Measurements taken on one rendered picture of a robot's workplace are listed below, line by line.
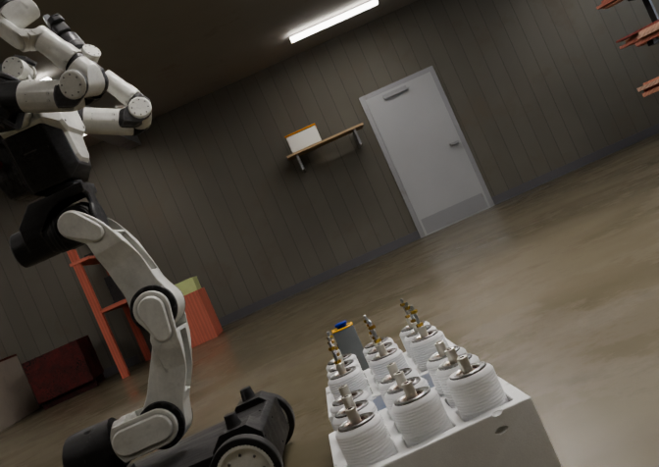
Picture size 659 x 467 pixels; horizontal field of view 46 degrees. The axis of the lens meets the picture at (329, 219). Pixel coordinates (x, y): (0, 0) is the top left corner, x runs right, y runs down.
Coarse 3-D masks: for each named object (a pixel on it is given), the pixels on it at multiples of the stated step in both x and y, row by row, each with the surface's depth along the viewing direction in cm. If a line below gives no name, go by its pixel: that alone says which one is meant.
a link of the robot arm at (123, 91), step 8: (112, 80) 265; (120, 80) 266; (112, 88) 265; (120, 88) 265; (128, 88) 265; (136, 88) 268; (120, 96) 265; (128, 96) 265; (136, 96) 264; (144, 96) 263; (144, 120) 263; (136, 128) 269; (144, 128) 270
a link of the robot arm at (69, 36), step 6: (54, 18) 268; (60, 18) 268; (48, 24) 269; (54, 24) 268; (60, 24) 269; (66, 24) 270; (54, 30) 268; (60, 30) 268; (66, 30) 269; (60, 36) 267; (66, 36) 267; (72, 36) 267; (78, 36) 270
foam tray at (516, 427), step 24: (504, 384) 156; (384, 408) 178; (456, 408) 154; (504, 408) 141; (528, 408) 141; (456, 432) 141; (480, 432) 141; (504, 432) 141; (528, 432) 141; (336, 456) 157; (408, 456) 140; (432, 456) 140; (456, 456) 140; (480, 456) 141; (504, 456) 141; (528, 456) 141; (552, 456) 141
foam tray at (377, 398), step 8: (448, 344) 217; (408, 360) 219; (416, 368) 205; (368, 376) 222; (424, 376) 195; (368, 384) 219; (376, 384) 208; (432, 384) 195; (328, 392) 224; (376, 392) 198; (328, 400) 213; (376, 400) 195; (328, 408) 204
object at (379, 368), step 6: (396, 354) 199; (402, 354) 201; (378, 360) 199; (384, 360) 198; (390, 360) 198; (396, 360) 199; (402, 360) 200; (372, 366) 200; (378, 366) 199; (384, 366) 198; (402, 366) 199; (408, 366) 201; (372, 372) 202; (378, 372) 199; (384, 372) 198; (378, 378) 200; (378, 384) 201
